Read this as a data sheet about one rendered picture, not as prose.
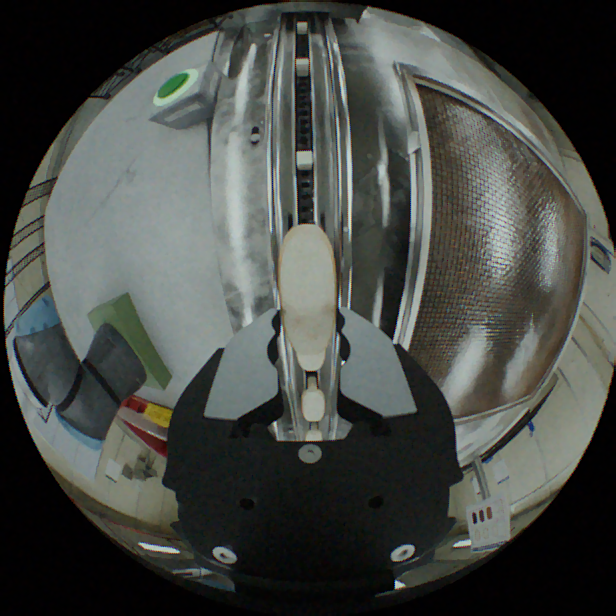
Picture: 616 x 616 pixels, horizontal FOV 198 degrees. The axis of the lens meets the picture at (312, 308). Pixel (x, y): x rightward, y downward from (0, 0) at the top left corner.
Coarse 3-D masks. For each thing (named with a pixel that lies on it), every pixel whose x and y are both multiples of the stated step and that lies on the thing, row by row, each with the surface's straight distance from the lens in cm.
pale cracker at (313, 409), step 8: (304, 392) 32; (320, 392) 32; (304, 400) 33; (312, 400) 32; (320, 400) 33; (304, 408) 34; (312, 408) 34; (320, 408) 34; (304, 416) 37; (312, 416) 36; (320, 416) 36
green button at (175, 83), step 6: (186, 72) 27; (174, 78) 27; (180, 78) 26; (186, 78) 25; (168, 84) 27; (174, 84) 26; (180, 84) 25; (162, 90) 27; (168, 90) 26; (174, 90) 25; (162, 96) 26; (168, 96) 25
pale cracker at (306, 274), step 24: (288, 240) 13; (312, 240) 12; (288, 264) 13; (312, 264) 12; (288, 288) 13; (312, 288) 13; (288, 312) 14; (312, 312) 14; (288, 336) 15; (312, 336) 15
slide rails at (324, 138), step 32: (288, 32) 37; (320, 32) 37; (288, 64) 28; (320, 64) 28; (288, 96) 24; (320, 96) 24; (288, 128) 22; (320, 128) 22; (288, 160) 21; (320, 160) 20; (288, 192) 20; (320, 192) 20; (288, 224) 20; (320, 224) 20; (288, 352) 26; (320, 384) 31
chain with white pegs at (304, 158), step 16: (304, 16) 50; (304, 32) 38; (304, 48) 33; (304, 64) 25; (304, 80) 27; (304, 96) 25; (304, 112) 24; (304, 128) 23; (304, 144) 22; (304, 160) 18; (304, 176) 22; (304, 192) 21
